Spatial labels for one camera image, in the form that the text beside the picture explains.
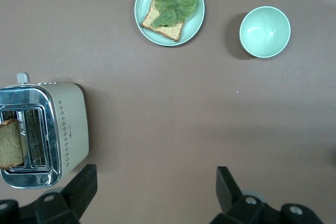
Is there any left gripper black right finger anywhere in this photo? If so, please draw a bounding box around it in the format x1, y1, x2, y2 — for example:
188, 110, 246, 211
209, 166, 325, 224

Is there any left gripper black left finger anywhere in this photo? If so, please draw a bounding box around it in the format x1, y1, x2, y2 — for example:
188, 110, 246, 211
0, 164, 98, 224

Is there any bread slice in toaster slot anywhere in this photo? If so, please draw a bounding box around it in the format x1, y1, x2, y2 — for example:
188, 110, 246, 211
0, 118, 25, 170

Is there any beige and chrome toaster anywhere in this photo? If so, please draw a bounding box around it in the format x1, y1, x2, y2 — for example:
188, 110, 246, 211
0, 71, 90, 190

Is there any brown table cover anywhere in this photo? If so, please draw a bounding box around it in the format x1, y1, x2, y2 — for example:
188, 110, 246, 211
0, 0, 336, 224

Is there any pale green bowl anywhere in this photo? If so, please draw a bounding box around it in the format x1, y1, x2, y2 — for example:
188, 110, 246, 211
238, 6, 291, 59

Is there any bread slice under lettuce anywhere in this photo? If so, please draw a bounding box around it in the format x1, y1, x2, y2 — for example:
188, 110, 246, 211
141, 0, 186, 42

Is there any pale green plate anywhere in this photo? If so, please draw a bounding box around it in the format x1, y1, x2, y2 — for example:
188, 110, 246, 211
134, 0, 205, 47

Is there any green lettuce leaf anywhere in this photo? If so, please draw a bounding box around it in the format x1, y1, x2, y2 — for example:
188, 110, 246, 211
151, 0, 198, 28

